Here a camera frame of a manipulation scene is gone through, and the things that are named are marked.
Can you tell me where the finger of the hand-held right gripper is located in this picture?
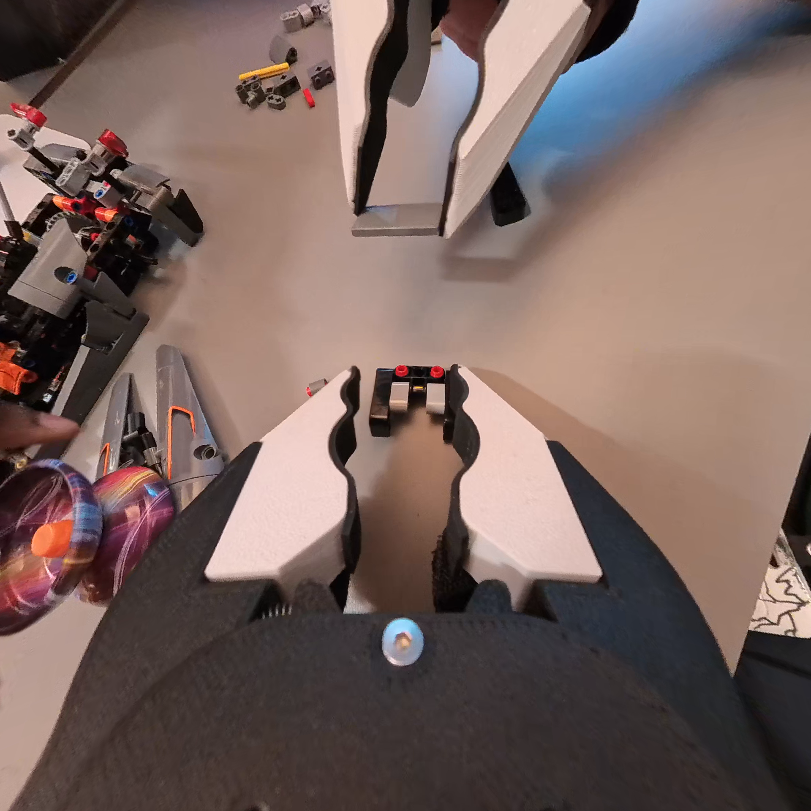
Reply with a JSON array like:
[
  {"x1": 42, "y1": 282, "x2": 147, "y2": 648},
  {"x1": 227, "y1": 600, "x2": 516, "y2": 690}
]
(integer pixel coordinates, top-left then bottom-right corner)
[
  {"x1": 331, "y1": 0, "x2": 399, "y2": 216},
  {"x1": 439, "y1": 0, "x2": 591, "y2": 239}
]

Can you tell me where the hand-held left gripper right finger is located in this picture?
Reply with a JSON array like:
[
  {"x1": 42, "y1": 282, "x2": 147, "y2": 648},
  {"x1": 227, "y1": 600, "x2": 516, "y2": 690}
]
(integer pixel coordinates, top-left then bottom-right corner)
[{"x1": 434, "y1": 364, "x2": 603, "y2": 614}]

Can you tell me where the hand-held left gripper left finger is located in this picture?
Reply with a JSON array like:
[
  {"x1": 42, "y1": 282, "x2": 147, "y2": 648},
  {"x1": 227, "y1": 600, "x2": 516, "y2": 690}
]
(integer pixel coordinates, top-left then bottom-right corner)
[{"x1": 204, "y1": 366, "x2": 376, "y2": 614}]

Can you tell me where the small black lego assembly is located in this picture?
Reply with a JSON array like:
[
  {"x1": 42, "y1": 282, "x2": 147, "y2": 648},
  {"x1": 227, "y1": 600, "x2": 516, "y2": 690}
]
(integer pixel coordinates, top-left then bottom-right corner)
[{"x1": 369, "y1": 365, "x2": 461, "y2": 442}]

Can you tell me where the dark grey lego plate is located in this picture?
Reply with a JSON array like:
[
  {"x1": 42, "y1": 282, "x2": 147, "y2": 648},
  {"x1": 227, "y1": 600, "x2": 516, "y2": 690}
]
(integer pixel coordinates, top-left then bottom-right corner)
[{"x1": 351, "y1": 204, "x2": 444, "y2": 238}]

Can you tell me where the purple swirl yo-yo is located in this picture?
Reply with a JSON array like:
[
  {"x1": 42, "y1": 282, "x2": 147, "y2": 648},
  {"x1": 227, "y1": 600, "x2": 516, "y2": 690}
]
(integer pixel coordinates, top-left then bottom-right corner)
[{"x1": 0, "y1": 459, "x2": 176, "y2": 636}]

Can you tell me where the pile of small lego pieces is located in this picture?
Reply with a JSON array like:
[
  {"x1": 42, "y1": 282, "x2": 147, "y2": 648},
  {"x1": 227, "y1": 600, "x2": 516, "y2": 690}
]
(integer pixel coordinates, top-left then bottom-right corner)
[{"x1": 236, "y1": 0, "x2": 335, "y2": 110}]

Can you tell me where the black lego slope piece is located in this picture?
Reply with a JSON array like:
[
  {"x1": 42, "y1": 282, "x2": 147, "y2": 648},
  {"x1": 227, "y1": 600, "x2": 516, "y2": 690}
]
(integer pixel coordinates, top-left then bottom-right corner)
[{"x1": 490, "y1": 163, "x2": 532, "y2": 228}]

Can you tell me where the grey lego fin assembly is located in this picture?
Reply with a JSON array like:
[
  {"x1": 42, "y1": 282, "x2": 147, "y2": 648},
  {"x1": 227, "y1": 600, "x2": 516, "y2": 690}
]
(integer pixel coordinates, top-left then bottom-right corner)
[{"x1": 95, "y1": 345, "x2": 227, "y2": 508}]

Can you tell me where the grey black lego car model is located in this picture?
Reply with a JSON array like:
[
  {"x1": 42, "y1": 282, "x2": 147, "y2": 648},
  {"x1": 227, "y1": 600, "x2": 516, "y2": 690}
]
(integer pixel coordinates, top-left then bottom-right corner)
[{"x1": 0, "y1": 103, "x2": 205, "y2": 427}]

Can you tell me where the person's right hand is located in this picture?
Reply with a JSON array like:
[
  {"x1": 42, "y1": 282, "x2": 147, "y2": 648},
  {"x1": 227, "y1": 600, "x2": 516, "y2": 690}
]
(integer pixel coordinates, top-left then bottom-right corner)
[{"x1": 441, "y1": 6, "x2": 501, "y2": 64}]

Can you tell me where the black white patterned paper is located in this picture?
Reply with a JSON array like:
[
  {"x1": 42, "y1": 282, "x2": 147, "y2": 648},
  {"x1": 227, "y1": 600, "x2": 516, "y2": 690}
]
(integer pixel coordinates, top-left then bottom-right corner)
[{"x1": 749, "y1": 529, "x2": 811, "y2": 637}]

